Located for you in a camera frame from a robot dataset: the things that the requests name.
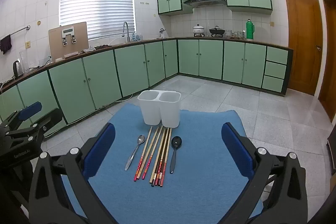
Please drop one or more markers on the black wok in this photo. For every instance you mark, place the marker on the black wok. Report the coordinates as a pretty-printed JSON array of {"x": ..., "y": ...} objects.
[{"x": 217, "y": 30}]

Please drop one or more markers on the brown chopstick red end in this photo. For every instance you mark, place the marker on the brown chopstick red end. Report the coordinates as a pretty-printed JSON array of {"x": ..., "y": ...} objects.
[
  {"x": 161, "y": 155},
  {"x": 165, "y": 155}
]

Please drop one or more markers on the glass measuring jug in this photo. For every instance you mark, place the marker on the glass measuring jug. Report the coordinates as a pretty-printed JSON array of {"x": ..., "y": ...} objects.
[{"x": 228, "y": 34}]

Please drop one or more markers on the dark brown chopstick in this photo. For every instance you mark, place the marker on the dark brown chopstick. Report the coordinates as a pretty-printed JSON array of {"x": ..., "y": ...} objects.
[
  {"x": 159, "y": 155},
  {"x": 163, "y": 155}
]

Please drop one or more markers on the black furniture piece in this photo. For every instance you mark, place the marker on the black furniture piece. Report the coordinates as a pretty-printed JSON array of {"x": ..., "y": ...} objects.
[{"x": 332, "y": 140}]

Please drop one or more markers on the silver pot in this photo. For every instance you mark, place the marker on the silver pot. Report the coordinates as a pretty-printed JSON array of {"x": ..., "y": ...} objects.
[{"x": 198, "y": 29}]

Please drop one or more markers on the black electric kettle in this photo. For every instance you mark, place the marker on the black electric kettle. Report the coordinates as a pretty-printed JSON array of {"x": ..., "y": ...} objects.
[{"x": 17, "y": 69}]

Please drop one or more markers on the metal kettle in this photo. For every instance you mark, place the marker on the metal kettle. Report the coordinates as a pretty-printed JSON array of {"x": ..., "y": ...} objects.
[{"x": 162, "y": 33}]

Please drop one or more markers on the white window blind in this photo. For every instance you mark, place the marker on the white window blind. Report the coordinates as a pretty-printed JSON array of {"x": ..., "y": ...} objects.
[{"x": 97, "y": 3}]

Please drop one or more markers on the white device on board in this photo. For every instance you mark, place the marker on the white device on board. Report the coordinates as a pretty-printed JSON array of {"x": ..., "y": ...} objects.
[{"x": 67, "y": 29}]

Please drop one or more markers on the glass jar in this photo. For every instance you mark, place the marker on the glass jar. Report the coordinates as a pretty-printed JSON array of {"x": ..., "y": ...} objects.
[{"x": 239, "y": 35}]

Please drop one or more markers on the metal towel bar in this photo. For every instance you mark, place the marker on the metal towel bar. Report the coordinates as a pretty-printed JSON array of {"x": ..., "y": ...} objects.
[{"x": 19, "y": 30}]

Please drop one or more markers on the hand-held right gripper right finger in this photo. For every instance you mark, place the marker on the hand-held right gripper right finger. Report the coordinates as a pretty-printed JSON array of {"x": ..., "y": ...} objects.
[{"x": 236, "y": 150}]

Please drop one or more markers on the clear plastic pitcher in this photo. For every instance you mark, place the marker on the clear plastic pitcher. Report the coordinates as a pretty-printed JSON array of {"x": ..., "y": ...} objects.
[{"x": 24, "y": 61}]

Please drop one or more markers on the wooden door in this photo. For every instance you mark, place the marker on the wooden door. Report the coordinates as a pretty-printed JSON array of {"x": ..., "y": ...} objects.
[
  {"x": 329, "y": 69},
  {"x": 302, "y": 43}
]

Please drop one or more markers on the black plastic spoon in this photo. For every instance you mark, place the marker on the black plastic spoon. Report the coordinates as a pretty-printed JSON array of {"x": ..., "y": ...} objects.
[{"x": 176, "y": 141}]

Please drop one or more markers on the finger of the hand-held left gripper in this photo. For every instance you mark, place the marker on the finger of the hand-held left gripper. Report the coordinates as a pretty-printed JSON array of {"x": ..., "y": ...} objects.
[
  {"x": 50, "y": 120},
  {"x": 31, "y": 109}
]

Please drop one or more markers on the chrome sink faucet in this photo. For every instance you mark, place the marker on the chrome sink faucet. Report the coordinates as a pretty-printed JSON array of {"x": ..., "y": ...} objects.
[{"x": 128, "y": 35}]

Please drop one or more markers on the grey cloth on counter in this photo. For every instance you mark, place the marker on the grey cloth on counter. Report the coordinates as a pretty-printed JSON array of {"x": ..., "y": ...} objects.
[{"x": 88, "y": 49}]

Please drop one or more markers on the brown kitchen countertop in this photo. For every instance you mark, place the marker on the brown kitchen countertop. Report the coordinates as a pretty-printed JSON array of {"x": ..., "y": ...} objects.
[{"x": 275, "y": 46}]

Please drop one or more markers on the white double utensil holder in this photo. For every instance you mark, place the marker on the white double utensil holder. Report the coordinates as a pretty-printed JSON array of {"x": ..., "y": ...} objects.
[{"x": 152, "y": 111}]

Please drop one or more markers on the blue cloth mat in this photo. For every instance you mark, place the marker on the blue cloth mat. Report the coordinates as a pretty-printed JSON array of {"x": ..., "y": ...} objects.
[{"x": 199, "y": 187}]

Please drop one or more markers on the green thermos flask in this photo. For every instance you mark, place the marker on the green thermos flask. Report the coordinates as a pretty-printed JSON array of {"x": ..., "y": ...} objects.
[{"x": 250, "y": 31}]

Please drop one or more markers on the light chopstick red patterned end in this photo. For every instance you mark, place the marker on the light chopstick red patterned end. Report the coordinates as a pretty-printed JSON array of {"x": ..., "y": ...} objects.
[
  {"x": 151, "y": 153},
  {"x": 143, "y": 154}
]

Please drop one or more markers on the light chopstick brown end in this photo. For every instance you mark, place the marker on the light chopstick brown end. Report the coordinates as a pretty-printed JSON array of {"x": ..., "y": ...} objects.
[
  {"x": 167, "y": 155},
  {"x": 156, "y": 155}
]

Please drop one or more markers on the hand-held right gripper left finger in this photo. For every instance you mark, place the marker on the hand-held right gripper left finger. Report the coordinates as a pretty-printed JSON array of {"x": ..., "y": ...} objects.
[{"x": 105, "y": 145}]

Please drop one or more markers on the green drawer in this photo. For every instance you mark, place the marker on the green drawer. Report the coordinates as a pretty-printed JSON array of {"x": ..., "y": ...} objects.
[
  {"x": 275, "y": 70},
  {"x": 277, "y": 55},
  {"x": 273, "y": 83}
]

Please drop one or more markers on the row of green base cabinets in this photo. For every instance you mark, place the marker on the row of green base cabinets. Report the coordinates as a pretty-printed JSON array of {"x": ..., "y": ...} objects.
[{"x": 99, "y": 77}]

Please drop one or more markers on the black range hood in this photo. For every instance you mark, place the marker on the black range hood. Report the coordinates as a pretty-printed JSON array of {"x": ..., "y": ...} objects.
[{"x": 204, "y": 1}]

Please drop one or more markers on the dark hanging cloth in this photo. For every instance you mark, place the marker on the dark hanging cloth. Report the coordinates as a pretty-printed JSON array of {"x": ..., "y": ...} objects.
[{"x": 5, "y": 44}]

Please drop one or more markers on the silver metal spoon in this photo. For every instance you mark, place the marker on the silver metal spoon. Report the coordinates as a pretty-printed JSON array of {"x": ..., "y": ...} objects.
[{"x": 141, "y": 139}]

